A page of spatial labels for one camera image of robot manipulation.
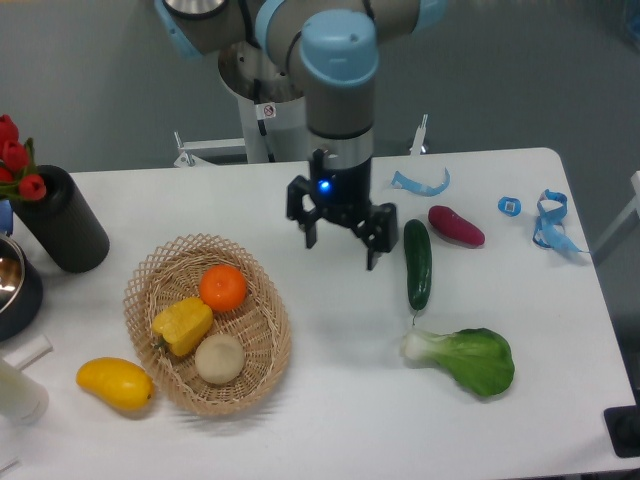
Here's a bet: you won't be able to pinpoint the purple sweet potato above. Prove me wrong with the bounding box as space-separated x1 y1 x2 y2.
428 205 485 248

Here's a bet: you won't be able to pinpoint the yellow mango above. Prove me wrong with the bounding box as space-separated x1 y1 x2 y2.
76 357 154 412

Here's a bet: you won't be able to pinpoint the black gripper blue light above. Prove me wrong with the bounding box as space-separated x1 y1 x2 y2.
286 148 398 271

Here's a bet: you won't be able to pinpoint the beige round potato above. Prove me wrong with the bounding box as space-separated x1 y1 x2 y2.
195 334 245 385

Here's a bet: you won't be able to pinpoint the tangled blue ribbon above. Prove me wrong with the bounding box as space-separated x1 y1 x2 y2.
532 189 588 254

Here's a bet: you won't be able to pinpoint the red artificial tulips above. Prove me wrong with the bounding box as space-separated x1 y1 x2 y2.
1 114 47 202

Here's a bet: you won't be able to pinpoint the white metal mounting bracket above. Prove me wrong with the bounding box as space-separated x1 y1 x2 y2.
173 113 430 168

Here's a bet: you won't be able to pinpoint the orange fruit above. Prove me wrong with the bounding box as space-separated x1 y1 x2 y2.
198 265 247 312

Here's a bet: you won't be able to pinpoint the black device table corner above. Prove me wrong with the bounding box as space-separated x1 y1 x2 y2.
604 405 639 458

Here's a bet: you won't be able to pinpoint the white cylindrical bottle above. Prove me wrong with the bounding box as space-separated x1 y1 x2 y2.
1 359 49 424

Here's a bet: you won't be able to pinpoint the small blue tape roll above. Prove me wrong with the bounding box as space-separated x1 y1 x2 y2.
497 196 522 217

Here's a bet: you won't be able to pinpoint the curved blue tape strip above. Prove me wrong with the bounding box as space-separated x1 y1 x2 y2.
390 169 451 197

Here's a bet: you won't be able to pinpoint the black ribbed vase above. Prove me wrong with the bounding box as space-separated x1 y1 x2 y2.
11 165 110 273

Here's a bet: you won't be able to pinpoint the green bok choy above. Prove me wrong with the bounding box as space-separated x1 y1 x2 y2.
400 328 516 398

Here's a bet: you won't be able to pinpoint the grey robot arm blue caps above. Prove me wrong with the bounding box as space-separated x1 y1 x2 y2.
155 1 446 264

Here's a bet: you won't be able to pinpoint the dark metal bowl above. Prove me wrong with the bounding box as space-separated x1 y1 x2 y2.
1 235 43 341

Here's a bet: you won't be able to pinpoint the white flat stick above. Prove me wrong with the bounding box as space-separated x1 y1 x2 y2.
3 335 53 371

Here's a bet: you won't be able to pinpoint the dark green cucumber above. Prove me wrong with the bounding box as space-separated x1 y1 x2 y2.
403 219 433 312

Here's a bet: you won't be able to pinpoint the yellow bell pepper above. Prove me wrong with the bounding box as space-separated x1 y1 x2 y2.
151 297 214 357

